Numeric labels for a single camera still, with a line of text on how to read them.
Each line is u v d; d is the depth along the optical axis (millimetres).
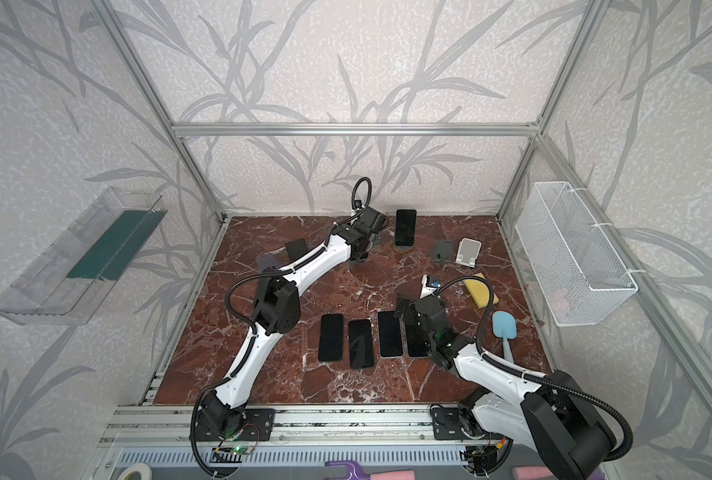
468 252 1033
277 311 611
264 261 1042
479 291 970
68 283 646
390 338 889
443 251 1062
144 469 680
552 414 409
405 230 1040
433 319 630
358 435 732
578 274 615
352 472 678
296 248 1044
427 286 757
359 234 746
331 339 894
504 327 889
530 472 656
